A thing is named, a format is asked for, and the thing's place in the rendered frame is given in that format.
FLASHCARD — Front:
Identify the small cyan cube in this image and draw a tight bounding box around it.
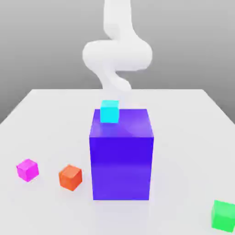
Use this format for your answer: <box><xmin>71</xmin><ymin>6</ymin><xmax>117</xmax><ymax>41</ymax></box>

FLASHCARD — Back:
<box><xmin>100</xmin><ymin>100</ymin><xmax>120</xmax><ymax>124</ymax></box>

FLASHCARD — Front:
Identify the small orange cube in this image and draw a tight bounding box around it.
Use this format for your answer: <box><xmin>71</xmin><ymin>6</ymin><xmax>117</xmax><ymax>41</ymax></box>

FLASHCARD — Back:
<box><xmin>58</xmin><ymin>164</ymin><xmax>83</xmax><ymax>192</ymax></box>

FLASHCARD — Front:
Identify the small magenta cube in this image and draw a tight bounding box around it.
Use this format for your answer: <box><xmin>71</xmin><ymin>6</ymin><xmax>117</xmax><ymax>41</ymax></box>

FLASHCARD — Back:
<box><xmin>16</xmin><ymin>158</ymin><xmax>39</xmax><ymax>183</ymax></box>

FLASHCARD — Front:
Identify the small green cube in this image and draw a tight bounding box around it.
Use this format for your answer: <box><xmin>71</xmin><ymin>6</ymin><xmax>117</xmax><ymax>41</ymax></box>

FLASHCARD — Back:
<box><xmin>211</xmin><ymin>200</ymin><xmax>235</xmax><ymax>233</ymax></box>

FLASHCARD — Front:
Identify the large purple box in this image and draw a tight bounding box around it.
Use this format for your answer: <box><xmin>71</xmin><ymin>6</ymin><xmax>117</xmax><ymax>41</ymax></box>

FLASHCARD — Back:
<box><xmin>89</xmin><ymin>108</ymin><xmax>154</xmax><ymax>201</ymax></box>

